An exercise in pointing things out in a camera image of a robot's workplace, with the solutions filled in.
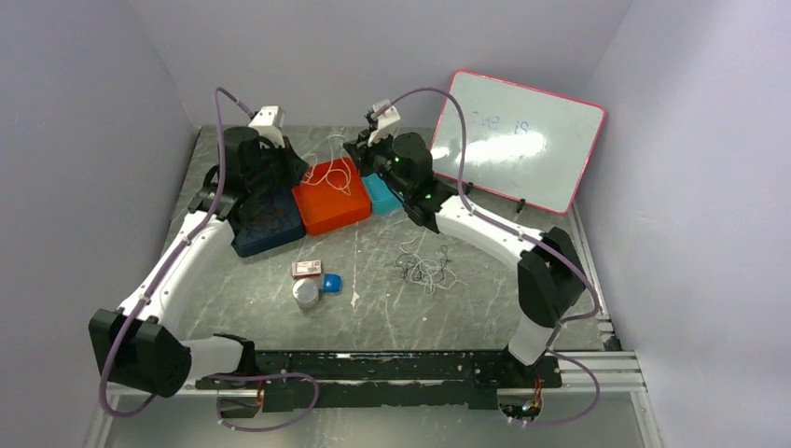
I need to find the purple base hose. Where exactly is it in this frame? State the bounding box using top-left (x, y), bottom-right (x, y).
top-left (210, 371), bottom-right (321, 433)

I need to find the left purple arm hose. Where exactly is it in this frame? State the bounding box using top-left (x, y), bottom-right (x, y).
top-left (98, 86), bottom-right (257, 420)

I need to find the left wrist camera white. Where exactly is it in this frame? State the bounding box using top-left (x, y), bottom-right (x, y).
top-left (248, 105), bottom-right (285, 148)

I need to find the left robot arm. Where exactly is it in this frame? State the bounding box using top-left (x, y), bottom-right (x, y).
top-left (89, 125), bottom-right (308, 398)

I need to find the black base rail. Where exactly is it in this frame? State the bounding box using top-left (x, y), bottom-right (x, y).
top-left (196, 349), bottom-right (562, 413)

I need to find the white cable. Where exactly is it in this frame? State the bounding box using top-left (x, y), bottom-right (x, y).
top-left (301, 133), bottom-right (366, 198)
top-left (398, 237), bottom-right (469, 295)

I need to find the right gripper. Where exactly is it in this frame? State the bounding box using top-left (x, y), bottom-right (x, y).
top-left (343, 125), bottom-right (410, 199)

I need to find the clear round clip jar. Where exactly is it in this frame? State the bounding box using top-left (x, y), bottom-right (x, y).
top-left (292, 278), bottom-right (320, 310)

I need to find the orange square tray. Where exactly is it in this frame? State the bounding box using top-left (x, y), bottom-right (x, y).
top-left (292, 157), bottom-right (372, 236)

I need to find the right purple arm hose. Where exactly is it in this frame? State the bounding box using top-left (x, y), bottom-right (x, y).
top-left (373, 86), bottom-right (604, 427)

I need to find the dark navy square tray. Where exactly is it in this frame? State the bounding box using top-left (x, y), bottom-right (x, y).
top-left (231, 189), bottom-right (306, 258)

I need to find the pink framed whiteboard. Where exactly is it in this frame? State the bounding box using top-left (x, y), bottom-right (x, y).
top-left (431, 70), bottom-right (607, 214)

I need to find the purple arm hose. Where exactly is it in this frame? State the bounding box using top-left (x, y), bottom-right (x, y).
top-left (373, 86), bottom-right (604, 427)
top-left (98, 86), bottom-right (257, 420)

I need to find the brown cable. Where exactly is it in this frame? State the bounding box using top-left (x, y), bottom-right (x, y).
top-left (237, 194), bottom-right (301, 239)

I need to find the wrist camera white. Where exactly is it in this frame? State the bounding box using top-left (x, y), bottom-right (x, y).
top-left (367, 99), bottom-right (401, 147)
top-left (248, 105), bottom-right (285, 148)

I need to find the teal square tray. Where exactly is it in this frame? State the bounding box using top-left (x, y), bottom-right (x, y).
top-left (362, 175), bottom-right (402, 215)

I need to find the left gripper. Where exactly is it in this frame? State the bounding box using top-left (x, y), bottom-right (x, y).
top-left (247, 135), bottom-right (311, 195)

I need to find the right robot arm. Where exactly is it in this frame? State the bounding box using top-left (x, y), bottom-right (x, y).
top-left (342, 132), bottom-right (587, 386)

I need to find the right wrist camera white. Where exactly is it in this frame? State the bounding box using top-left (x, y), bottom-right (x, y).
top-left (367, 99), bottom-right (401, 147)

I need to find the red white small box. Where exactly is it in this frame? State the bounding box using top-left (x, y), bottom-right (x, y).
top-left (291, 260), bottom-right (323, 279)

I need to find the blue small stapler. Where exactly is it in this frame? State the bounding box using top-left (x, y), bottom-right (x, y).
top-left (321, 273), bottom-right (343, 293)

